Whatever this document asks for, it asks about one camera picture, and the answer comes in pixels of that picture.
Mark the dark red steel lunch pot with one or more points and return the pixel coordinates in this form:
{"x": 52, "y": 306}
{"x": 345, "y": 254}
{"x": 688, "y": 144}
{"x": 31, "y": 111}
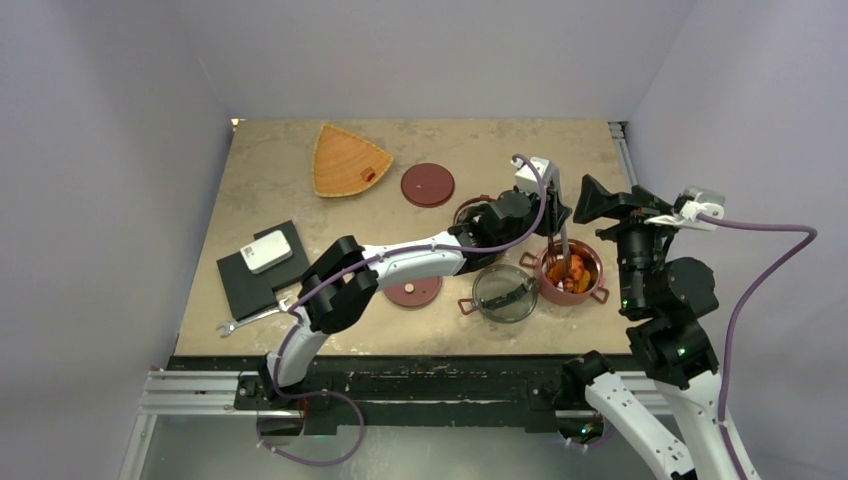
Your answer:
{"x": 471, "y": 209}

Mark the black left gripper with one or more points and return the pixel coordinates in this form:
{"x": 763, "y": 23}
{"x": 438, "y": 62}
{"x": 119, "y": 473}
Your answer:
{"x": 553, "y": 216}

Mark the steel wrench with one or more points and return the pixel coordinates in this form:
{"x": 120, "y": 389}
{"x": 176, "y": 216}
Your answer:
{"x": 226, "y": 328}

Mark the woven bamboo basket tray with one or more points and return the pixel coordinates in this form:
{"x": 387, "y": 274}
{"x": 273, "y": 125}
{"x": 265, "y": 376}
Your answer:
{"x": 339, "y": 158}

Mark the steel food tongs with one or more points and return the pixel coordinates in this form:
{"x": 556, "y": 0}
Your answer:
{"x": 558, "y": 254}

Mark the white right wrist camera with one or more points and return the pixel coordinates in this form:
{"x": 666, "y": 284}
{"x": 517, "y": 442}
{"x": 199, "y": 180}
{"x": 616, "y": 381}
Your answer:
{"x": 689, "y": 206}

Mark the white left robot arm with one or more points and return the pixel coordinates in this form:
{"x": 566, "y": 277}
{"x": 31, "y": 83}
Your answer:
{"x": 337, "y": 288}

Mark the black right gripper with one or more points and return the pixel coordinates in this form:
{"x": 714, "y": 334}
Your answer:
{"x": 637, "y": 205}

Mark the orange fried chicken wing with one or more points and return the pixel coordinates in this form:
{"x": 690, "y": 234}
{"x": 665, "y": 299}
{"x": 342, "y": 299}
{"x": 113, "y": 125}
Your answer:
{"x": 570, "y": 274}

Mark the dark red round lid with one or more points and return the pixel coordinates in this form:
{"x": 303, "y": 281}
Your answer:
{"x": 427, "y": 185}

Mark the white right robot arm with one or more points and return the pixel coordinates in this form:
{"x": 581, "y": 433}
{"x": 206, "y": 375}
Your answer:
{"x": 665, "y": 300}

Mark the black network switch box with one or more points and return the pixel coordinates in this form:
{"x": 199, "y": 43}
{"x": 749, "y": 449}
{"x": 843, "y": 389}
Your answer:
{"x": 248, "y": 293}

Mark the glass lid with red clasp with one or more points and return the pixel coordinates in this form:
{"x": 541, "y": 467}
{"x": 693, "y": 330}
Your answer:
{"x": 503, "y": 294}

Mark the braised pork belly piece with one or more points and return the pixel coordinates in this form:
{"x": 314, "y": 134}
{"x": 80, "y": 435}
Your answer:
{"x": 368, "y": 175}

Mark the white small device box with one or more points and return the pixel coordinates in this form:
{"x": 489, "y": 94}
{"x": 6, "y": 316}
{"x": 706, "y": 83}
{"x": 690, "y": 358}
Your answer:
{"x": 266, "y": 252}

